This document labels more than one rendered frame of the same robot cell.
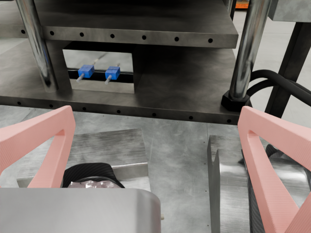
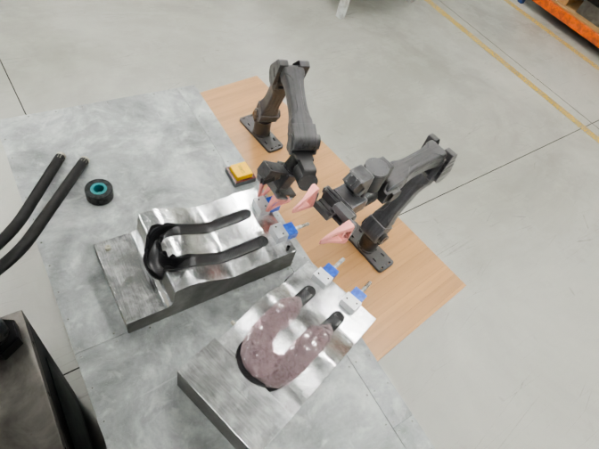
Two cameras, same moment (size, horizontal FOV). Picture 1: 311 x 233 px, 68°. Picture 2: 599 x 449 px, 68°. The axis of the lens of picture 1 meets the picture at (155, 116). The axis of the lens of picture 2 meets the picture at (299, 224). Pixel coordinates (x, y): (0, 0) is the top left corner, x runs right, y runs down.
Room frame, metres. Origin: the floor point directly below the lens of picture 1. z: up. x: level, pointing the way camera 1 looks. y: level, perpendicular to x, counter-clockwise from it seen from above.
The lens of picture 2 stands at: (0.61, 0.33, 1.97)
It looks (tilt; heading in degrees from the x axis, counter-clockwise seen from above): 52 degrees down; 214
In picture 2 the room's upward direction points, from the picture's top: 20 degrees clockwise
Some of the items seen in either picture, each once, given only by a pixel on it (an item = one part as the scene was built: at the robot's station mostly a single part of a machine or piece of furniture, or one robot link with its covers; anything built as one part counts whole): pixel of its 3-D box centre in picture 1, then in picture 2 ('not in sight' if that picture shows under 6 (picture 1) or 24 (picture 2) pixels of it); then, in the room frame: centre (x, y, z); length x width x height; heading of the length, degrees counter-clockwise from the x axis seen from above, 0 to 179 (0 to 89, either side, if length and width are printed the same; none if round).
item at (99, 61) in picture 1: (116, 49); not in sight; (1.08, 0.19, 0.87); 0.50 x 0.27 x 0.17; 172
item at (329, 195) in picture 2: not in sight; (344, 205); (-0.01, 0.00, 1.20); 0.10 x 0.07 x 0.07; 90
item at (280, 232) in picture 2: not in sight; (291, 230); (-0.05, -0.15, 0.89); 0.13 x 0.05 x 0.05; 172
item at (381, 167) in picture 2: not in sight; (379, 179); (-0.11, 0.00, 1.24); 0.12 x 0.09 x 0.12; 0
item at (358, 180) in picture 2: not in sight; (350, 191); (-0.01, 0.00, 1.25); 0.07 x 0.06 x 0.11; 90
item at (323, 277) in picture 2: not in sight; (331, 271); (-0.08, 0.02, 0.86); 0.13 x 0.05 x 0.05; 9
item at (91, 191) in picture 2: not in sight; (99, 191); (0.34, -0.60, 0.82); 0.08 x 0.08 x 0.04
